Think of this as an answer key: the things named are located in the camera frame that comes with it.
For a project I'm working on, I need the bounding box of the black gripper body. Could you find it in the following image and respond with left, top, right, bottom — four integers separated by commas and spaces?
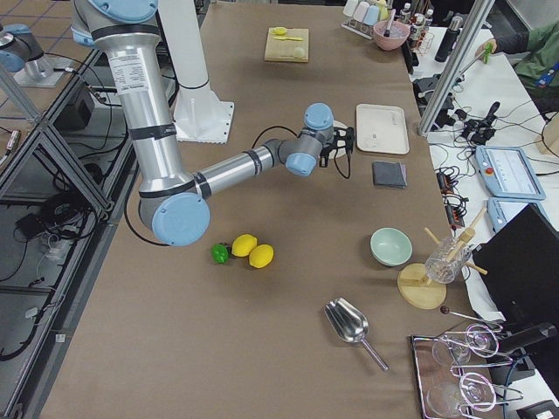
319, 127, 355, 168

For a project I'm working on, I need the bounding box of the white steamed bun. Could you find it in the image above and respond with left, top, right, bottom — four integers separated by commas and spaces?
292, 46, 306, 60

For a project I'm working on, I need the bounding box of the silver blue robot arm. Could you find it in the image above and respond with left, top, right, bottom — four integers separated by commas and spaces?
72, 1, 339, 246

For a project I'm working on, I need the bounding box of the cream rabbit tray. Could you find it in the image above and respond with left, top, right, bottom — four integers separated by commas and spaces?
356, 104, 410, 155

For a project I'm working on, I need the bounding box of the grey folded cloth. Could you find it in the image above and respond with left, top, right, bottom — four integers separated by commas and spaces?
372, 161, 407, 189

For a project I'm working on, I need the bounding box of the wooden cutting board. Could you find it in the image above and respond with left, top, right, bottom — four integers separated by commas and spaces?
264, 28, 309, 63

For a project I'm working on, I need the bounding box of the mint green bowl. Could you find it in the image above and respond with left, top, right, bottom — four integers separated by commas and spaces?
369, 227, 412, 267

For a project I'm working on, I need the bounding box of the pink bowl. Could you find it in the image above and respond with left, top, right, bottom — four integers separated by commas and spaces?
373, 21, 410, 51

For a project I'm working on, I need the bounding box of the pastel cup rack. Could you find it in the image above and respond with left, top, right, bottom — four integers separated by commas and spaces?
341, 0, 392, 39

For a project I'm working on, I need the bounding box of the yellow plastic spoon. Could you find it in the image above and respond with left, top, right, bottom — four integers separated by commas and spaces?
269, 26, 303, 42

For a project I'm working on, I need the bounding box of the yellow lemon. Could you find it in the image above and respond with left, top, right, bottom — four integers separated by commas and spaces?
249, 244, 274, 269
231, 234, 258, 258

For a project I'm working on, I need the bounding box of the white pillar base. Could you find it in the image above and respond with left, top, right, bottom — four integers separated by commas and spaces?
158, 0, 234, 143

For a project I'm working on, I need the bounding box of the black thermos bottle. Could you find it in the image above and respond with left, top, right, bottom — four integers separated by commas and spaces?
434, 16, 463, 63

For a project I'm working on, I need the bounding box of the clear glass cup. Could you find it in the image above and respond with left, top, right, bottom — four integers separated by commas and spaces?
424, 237, 472, 285

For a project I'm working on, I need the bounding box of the blue teach pendant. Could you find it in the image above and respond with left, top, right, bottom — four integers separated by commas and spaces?
475, 146, 546, 201

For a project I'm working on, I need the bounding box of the wooden cup stand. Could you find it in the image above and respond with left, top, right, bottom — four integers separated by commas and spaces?
397, 207, 487, 309

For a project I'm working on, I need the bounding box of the metal scoop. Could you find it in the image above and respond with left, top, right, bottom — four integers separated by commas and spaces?
324, 297, 390, 372

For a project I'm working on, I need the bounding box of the person in green jacket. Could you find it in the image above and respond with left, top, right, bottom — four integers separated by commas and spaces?
475, 22, 558, 113

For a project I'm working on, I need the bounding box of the black monitor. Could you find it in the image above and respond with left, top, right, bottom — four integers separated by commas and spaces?
471, 203, 559, 325

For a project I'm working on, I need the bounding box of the metal wine glass rack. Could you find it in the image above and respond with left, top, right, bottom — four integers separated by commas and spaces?
410, 322, 523, 418

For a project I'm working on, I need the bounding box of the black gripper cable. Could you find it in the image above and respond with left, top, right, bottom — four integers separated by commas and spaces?
332, 146, 353, 180

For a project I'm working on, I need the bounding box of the aluminium frame post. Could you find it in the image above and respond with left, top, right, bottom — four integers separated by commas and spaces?
418, 0, 494, 137

